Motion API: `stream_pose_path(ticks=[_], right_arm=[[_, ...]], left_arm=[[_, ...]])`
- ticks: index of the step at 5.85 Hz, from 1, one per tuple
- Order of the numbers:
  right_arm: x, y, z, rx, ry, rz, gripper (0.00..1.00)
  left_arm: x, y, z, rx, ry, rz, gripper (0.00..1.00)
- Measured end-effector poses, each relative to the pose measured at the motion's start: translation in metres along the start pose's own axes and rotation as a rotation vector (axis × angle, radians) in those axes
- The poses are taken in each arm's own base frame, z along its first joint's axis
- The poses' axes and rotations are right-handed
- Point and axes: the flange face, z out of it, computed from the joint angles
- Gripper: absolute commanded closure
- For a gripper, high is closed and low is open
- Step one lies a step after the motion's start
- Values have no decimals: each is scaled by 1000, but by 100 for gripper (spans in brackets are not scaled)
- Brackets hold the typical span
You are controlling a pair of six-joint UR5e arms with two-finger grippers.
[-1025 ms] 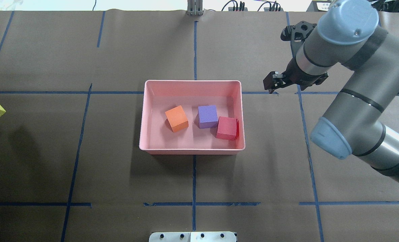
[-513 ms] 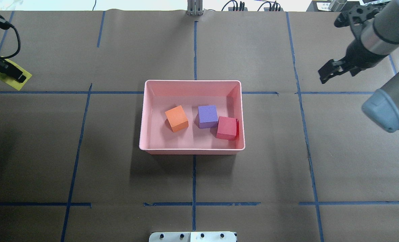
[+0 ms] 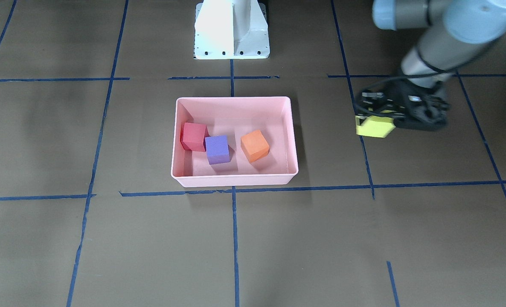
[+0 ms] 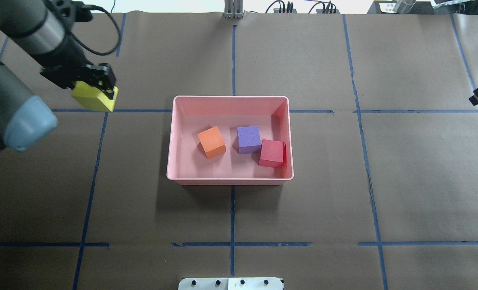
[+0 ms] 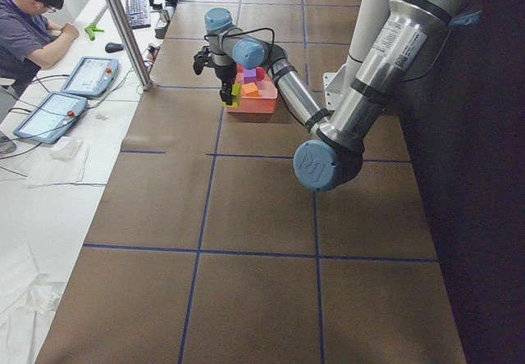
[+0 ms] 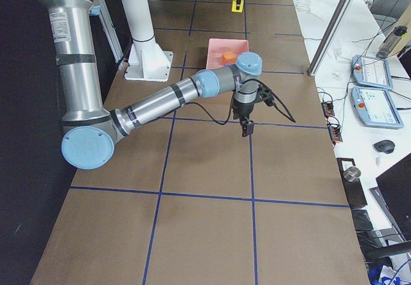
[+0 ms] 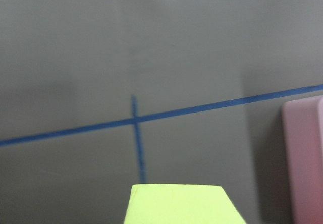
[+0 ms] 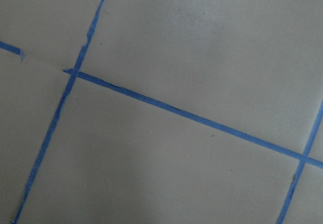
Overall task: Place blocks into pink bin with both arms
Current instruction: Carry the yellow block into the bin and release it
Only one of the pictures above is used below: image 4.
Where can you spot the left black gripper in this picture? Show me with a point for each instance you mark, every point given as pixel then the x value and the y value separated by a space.
pixel 63 60

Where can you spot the yellow foam block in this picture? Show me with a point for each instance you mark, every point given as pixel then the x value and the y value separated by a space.
pixel 91 98

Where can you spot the orange foam block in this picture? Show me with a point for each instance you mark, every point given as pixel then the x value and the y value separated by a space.
pixel 212 142

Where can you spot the purple foam block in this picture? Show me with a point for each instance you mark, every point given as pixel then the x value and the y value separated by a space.
pixel 248 139

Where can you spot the red foam block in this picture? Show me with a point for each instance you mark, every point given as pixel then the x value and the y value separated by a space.
pixel 272 153

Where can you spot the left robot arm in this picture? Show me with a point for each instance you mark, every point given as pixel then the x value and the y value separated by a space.
pixel 44 30

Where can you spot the pink plastic bin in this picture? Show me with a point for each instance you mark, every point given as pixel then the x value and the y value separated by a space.
pixel 187 163

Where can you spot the aluminium frame post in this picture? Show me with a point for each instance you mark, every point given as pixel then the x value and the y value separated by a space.
pixel 233 9

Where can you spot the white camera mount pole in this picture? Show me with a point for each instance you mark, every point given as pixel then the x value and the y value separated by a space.
pixel 232 283

